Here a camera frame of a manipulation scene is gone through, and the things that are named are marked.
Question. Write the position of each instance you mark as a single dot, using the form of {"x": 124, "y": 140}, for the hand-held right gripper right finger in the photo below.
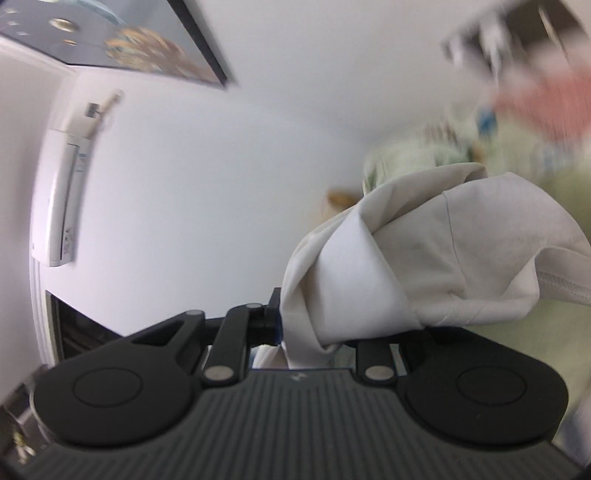
{"x": 376, "y": 357}

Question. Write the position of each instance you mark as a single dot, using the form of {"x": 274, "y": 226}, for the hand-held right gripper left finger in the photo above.
{"x": 278, "y": 330}

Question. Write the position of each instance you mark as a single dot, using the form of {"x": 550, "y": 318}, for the white t-shirt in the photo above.
{"x": 415, "y": 254}

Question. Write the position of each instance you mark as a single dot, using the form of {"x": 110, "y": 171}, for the white air conditioner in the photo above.
{"x": 60, "y": 198}

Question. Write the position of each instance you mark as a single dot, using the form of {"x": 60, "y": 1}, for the pink cloth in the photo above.
{"x": 549, "y": 106}

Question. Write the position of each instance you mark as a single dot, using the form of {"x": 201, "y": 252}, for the dark shelf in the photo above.
{"x": 512, "y": 32}

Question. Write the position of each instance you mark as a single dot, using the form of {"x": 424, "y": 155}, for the white door frame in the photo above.
{"x": 69, "y": 323}

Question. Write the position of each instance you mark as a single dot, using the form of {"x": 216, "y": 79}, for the framed wall poster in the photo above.
{"x": 115, "y": 41}

